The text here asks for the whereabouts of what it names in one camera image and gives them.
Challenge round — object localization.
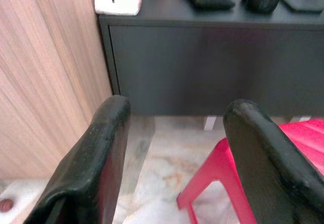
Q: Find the black TV console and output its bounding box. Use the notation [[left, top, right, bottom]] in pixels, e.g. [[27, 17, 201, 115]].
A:
[[98, 0, 324, 131]]

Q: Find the small brown dumbbell toy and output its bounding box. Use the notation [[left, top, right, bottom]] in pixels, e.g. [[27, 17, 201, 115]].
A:
[[0, 199, 14, 212]]

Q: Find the light wooden cabinet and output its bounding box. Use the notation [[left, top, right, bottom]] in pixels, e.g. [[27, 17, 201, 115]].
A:
[[0, 0, 113, 180]]

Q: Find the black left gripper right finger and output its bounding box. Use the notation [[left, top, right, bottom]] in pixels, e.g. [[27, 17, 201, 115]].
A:
[[223, 98, 324, 224]]

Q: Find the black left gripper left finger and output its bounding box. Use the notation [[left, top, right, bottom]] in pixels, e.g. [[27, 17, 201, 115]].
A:
[[24, 95, 132, 224]]

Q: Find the white console leg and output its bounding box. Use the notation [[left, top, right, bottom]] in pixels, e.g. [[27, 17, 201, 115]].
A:
[[204, 116, 218, 131]]

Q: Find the red plastic stool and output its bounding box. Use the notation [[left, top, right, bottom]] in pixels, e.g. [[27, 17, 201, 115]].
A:
[[176, 119, 324, 224]]

